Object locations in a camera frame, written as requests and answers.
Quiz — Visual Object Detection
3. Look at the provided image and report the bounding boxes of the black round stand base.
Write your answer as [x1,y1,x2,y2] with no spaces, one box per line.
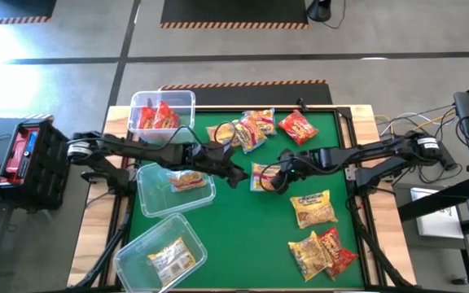
[306,0,332,22]

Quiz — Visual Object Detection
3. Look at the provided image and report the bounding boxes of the red Saucy noodle packet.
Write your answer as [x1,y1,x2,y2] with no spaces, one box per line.
[152,101,182,130]
[138,106,157,130]
[278,108,320,147]
[318,226,359,281]

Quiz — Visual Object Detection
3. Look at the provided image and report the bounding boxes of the yellow chicken ramen packet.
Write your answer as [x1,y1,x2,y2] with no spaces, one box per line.
[287,230,333,282]
[205,121,242,148]
[289,189,339,230]
[147,237,197,287]

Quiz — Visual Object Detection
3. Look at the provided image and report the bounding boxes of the green table mat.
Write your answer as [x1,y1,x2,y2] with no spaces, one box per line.
[128,110,366,290]

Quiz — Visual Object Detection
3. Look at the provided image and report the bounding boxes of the black hazard-striped floor mat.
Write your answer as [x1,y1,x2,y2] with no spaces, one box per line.
[160,0,309,29]
[0,0,58,25]
[159,80,334,107]

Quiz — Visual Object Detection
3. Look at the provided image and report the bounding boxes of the white box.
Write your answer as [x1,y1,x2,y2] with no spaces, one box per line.
[410,187,465,239]

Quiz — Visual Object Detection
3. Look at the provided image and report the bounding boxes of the red box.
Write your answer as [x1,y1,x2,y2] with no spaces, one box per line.
[5,126,40,180]

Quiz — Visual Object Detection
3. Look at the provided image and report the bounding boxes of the black power brick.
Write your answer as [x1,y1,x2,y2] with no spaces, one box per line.
[437,150,458,171]

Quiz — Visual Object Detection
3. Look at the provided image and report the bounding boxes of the black slanted beam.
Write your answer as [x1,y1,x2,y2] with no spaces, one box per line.
[397,177,469,223]

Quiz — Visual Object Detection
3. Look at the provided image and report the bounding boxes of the black aluminium table frame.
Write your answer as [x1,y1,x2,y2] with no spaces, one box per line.
[107,105,378,292]

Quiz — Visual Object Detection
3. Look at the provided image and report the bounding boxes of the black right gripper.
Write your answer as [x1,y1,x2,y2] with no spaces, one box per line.
[270,148,323,195]

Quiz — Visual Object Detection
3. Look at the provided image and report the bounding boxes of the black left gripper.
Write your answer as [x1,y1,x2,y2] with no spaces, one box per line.
[183,142,250,189]

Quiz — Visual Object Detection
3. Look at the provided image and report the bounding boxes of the clear plastic bin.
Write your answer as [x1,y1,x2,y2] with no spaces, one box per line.
[127,90,197,143]
[135,162,217,219]
[112,212,209,293]

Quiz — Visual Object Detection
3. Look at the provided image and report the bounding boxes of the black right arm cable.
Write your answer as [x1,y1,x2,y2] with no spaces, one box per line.
[257,160,296,193]

